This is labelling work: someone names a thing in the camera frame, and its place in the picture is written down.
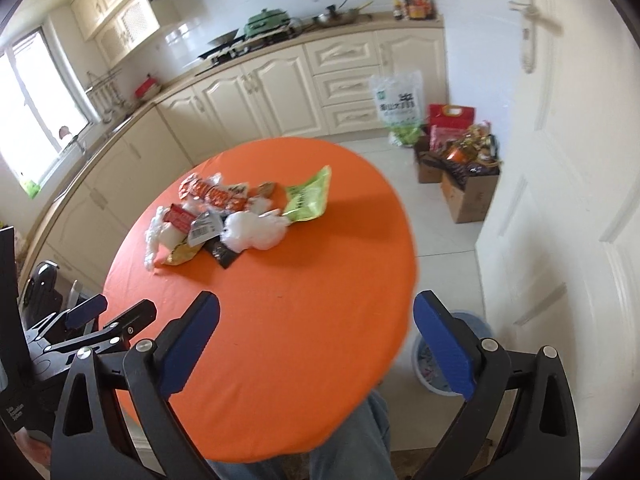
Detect large cardboard box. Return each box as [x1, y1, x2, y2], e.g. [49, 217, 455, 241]
[441, 160, 501, 225]

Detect red bowl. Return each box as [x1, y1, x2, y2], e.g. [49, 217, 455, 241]
[134, 75, 162, 101]

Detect green cooking pot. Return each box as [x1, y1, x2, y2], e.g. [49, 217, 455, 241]
[243, 8, 293, 38]

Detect steel wok with ladle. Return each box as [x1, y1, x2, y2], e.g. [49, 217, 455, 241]
[312, 2, 373, 28]

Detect black wok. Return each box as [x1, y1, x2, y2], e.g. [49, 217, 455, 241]
[206, 29, 248, 48]

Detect blue waste bin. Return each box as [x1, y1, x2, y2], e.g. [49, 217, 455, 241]
[411, 311, 493, 397]

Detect red small box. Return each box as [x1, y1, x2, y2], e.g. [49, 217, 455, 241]
[162, 203, 198, 231]

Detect clear plastic bag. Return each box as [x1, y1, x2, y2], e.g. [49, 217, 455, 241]
[145, 205, 188, 273]

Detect grey labelled packet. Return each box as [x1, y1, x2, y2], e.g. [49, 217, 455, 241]
[187, 210, 223, 246]

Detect hanging utensil rack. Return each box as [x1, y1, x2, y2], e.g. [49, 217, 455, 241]
[85, 69, 133, 123]

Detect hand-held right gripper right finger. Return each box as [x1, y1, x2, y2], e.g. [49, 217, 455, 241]
[412, 290, 583, 480]

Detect orange round tablecloth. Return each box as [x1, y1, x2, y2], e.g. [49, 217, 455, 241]
[102, 136, 420, 463]

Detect black rounded object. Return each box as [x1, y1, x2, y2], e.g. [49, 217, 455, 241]
[20, 260, 63, 321]

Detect group of condiment bottles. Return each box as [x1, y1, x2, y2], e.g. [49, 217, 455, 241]
[391, 0, 436, 22]

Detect brass door handle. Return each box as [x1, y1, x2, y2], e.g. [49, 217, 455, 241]
[507, 0, 563, 73]

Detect black snack packet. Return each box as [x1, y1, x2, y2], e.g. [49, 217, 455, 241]
[204, 237, 242, 270]

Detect white panel door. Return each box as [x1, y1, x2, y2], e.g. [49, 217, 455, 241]
[475, 0, 640, 480]

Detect white green rice bag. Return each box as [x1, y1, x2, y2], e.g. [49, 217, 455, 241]
[370, 70, 425, 147]

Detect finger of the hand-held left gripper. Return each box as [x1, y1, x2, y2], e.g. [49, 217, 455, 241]
[25, 294, 109, 348]
[42, 299, 158, 361]

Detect kitchen window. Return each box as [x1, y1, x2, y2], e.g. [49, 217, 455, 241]
[0, 27, 93, 188]

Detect sink faucet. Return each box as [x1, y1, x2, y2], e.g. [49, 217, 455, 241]
[57, 127, 88, 153]

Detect green snack packet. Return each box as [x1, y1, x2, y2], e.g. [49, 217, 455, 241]
[284, 165, 332, 223]

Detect white plastic bag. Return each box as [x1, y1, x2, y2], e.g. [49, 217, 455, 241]
[222, 207, 291, 252]

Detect small cardboard box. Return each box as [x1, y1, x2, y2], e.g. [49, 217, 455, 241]
[414, 135, 446, 184]

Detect red gift box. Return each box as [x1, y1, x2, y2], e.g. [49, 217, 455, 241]
[427, 104, 476, 153]

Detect cream lower kitchen cabinets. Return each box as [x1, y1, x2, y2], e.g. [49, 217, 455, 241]
[22, 27, 447, 286]

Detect yellow snack packet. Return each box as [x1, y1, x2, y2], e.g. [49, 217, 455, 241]
[165, 242, 201, 267]

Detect black gas hob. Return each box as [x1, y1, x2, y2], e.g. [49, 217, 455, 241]
[197, 30, 301, 66]

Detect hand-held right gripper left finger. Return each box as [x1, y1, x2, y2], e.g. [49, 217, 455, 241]
[50, 290, 221, 480]

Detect red orange snack wrapper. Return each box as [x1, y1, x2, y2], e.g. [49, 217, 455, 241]
[178, 172, 251, 213]

